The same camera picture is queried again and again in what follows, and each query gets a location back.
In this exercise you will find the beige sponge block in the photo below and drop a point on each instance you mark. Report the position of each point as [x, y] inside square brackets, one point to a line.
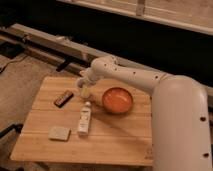
[59, 133]

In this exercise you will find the dark red chocolate bar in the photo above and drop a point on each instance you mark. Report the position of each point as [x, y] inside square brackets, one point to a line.
[63, 98]

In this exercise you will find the orange ceramic bowl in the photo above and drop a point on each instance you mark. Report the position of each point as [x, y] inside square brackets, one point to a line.
[117, 100]

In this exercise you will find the wooden folding table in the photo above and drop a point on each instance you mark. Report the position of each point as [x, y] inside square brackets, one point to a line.
[117, 140]

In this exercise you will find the black table leg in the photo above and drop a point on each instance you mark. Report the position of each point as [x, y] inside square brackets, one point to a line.
[16, 127]

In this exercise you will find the translucent plastic cup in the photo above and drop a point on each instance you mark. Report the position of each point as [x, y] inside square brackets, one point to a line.
[85, 92]

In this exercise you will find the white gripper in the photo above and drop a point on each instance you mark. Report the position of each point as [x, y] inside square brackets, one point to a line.
[84, 79]

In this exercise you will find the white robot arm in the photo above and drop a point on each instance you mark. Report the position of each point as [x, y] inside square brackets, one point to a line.
[179, 107]

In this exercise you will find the white plastic bottle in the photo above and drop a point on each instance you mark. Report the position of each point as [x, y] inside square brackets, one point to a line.
[84, 120]

